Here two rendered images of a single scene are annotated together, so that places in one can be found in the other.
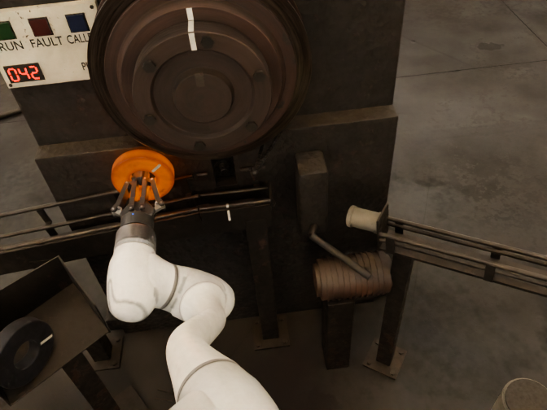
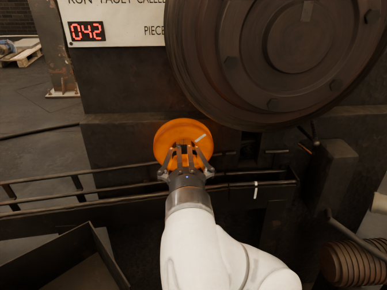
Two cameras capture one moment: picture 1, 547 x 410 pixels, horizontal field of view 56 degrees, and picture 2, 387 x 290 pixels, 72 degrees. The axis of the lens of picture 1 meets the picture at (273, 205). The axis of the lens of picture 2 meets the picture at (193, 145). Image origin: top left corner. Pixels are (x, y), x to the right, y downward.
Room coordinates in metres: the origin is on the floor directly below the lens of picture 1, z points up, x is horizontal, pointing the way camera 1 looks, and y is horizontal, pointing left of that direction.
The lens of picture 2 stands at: (0.40, 0.32, 1.21)
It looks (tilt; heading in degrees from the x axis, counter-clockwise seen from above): 33 degrees down; 358
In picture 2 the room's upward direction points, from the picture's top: straight up
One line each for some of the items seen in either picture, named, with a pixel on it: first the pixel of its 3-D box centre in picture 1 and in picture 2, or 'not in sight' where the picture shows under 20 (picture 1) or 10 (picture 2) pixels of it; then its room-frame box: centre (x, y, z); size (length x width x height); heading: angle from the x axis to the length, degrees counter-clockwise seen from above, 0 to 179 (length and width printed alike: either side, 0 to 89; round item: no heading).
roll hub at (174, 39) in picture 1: (203, 92); (294, 37); (0.90, 0.12, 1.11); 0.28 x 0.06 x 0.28; 92
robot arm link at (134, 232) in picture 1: (135, 242); (189, 210); (0.76, 0.32, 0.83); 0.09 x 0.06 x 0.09; 93
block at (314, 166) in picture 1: (311, 193); (326, 178); (1.02, -0.11, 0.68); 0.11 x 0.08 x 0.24; 2
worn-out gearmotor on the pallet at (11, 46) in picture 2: not in sight; (9, 46); (4.79, 3.01, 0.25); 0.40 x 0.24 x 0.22; 2
